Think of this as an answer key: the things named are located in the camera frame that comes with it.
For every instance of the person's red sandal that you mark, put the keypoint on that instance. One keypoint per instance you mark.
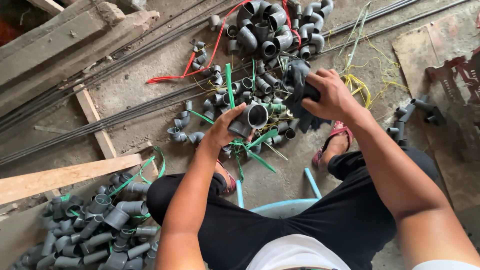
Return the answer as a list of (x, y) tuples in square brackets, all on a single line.
[(231, 183), (347, 135)]

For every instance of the light wooden plank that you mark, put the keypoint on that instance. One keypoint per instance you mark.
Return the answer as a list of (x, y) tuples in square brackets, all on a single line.
[(63, 176)]

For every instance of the pile of grey pipe couplings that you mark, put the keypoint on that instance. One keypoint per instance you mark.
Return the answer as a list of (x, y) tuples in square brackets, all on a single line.
[(93, 228)]

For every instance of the stack of weathered wooden beams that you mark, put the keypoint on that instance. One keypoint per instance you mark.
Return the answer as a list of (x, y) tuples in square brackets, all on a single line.
[(48, 48)]

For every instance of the blue plastic stool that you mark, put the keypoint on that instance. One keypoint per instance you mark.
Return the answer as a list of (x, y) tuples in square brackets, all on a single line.
[(285, 208)]

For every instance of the dark grey cloth rag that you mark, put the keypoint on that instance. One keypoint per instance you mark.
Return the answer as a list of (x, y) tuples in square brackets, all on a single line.
[(294, 90)]

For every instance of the rusty red metal bracket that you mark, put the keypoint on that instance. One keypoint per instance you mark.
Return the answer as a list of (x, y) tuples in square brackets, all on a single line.
[(461, 75)]

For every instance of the bundle of steel rebars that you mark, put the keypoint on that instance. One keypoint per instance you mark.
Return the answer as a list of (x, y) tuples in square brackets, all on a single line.
[(112, 120)]

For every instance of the person's red left sandal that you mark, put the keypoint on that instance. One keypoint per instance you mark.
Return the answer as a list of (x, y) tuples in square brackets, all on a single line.
[(231, 183)]

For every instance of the person's red right sandal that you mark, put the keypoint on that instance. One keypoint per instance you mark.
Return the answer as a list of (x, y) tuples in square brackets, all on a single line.
[(347, 135)]

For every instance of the heap of small grey fittings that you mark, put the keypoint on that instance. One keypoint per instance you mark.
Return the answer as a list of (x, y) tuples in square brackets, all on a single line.
[(243, 88)]

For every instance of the person's black shorts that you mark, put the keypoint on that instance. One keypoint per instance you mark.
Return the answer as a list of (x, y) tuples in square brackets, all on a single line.
[(337, 225)]

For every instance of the heap of large grey elbows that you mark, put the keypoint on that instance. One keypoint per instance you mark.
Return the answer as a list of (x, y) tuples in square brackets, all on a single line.
[(262, 30)]

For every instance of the brown cardboard sheet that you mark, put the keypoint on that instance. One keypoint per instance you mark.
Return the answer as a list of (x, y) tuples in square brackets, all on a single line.
[(420, 56)]

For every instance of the narrow wooden batten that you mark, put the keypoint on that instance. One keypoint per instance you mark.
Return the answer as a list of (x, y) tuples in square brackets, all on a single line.
[(93, 116)]

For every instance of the dark grey joined pipe fitting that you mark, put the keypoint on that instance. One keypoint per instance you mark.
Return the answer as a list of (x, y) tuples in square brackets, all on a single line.
[(405, 112), (429, 108), (398, 131)]

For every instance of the person's left hand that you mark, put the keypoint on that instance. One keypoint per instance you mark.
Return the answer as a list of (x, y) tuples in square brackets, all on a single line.
[(221, 129)]

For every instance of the large grey pipe tee fitting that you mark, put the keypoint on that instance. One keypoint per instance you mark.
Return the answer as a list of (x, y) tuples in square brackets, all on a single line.
[(252, 118)]

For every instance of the person's right hand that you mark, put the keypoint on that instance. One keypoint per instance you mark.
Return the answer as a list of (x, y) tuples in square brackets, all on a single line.
[(335, 97)]

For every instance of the person's white shirt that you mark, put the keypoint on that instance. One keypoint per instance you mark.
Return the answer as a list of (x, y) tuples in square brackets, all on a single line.
[(292, 255)]

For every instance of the green pipe connector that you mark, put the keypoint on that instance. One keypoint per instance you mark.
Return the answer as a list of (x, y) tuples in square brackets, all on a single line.
[(273, 108)]

